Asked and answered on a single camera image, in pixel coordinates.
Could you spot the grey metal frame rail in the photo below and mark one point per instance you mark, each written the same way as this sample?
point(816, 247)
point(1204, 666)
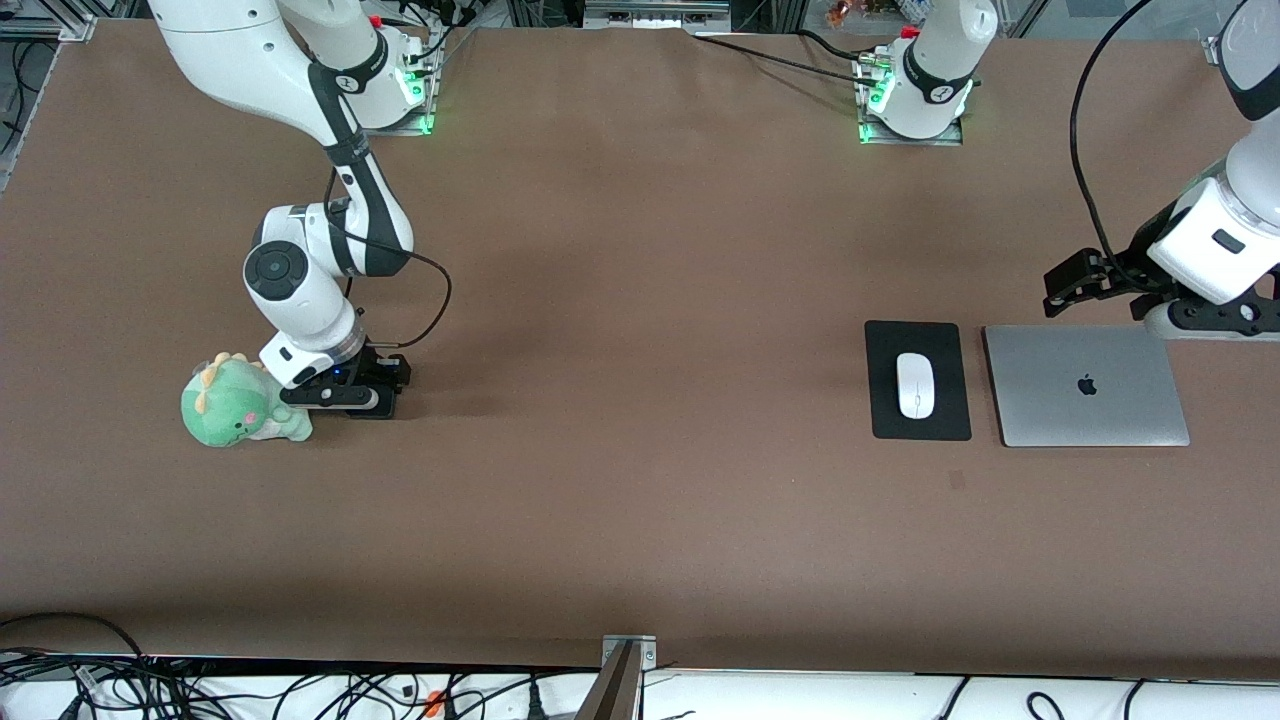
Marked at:
point(75, 28)

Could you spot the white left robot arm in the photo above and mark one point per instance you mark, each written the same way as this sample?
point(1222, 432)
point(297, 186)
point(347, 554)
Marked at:
point(1215, 245)

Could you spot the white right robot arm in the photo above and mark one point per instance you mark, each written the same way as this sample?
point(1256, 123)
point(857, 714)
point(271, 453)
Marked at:
point(300, 290)

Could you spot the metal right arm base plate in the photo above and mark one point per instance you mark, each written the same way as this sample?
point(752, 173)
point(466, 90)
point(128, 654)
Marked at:
point(345, 129)

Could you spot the white computer mouse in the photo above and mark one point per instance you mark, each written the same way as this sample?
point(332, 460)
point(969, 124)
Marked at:
point(915, 386)

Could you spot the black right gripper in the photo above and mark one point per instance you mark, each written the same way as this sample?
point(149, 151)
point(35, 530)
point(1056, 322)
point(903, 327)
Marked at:
point(377, 368)

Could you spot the silver metal bracket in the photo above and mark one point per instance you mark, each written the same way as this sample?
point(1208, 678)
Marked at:
point(645, 652)

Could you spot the silver apple laptop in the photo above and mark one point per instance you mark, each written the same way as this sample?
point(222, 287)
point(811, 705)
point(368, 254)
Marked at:
point(1085, 385)

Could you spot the dark camera pole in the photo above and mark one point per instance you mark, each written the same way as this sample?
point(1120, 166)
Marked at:
point(612, 695)

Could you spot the green dinosaur plush toy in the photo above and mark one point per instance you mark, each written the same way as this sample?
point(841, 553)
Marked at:
point(230, 410)

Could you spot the black mouse pad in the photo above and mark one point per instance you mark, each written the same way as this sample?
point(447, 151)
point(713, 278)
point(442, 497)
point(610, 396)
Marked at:
point(950, 340)

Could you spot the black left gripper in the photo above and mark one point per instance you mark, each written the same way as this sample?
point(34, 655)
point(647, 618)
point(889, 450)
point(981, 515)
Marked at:
point(1128, 272)

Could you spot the aluminium frame corner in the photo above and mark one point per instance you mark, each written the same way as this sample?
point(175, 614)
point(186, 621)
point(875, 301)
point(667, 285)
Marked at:
point(1214, 50)

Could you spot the grey metal device box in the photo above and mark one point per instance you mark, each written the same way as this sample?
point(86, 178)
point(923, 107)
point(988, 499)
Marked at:
point(655, 15)

